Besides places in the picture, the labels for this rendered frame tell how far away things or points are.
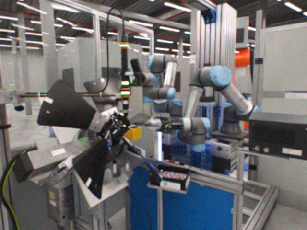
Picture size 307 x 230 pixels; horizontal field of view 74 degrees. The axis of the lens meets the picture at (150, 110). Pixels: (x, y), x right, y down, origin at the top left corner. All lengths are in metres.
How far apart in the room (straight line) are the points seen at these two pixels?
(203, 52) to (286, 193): 1.86
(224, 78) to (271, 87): 1.45
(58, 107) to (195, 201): 1.03
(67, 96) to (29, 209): 1.02
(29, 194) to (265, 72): 2.50
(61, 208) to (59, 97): 0.65
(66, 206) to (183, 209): 0.76
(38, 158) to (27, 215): 0.89
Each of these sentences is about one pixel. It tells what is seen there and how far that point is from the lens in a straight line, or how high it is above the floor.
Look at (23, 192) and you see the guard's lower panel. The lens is 1.72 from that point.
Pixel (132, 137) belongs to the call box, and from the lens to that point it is 1.56.
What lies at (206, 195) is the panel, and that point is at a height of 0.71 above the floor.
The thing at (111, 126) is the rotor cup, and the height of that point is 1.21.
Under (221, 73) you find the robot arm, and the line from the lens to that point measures 1.21.
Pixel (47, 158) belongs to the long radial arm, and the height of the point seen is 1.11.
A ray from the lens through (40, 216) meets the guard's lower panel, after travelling 1.86.
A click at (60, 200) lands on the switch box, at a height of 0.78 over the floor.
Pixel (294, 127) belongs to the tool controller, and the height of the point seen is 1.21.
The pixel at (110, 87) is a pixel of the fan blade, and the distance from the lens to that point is 1.22.
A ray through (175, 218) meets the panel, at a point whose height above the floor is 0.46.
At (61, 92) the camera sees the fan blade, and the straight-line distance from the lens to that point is 1.01.
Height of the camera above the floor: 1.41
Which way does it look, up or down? 7 degrees down
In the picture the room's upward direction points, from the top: 1 degrees counter-clockwise
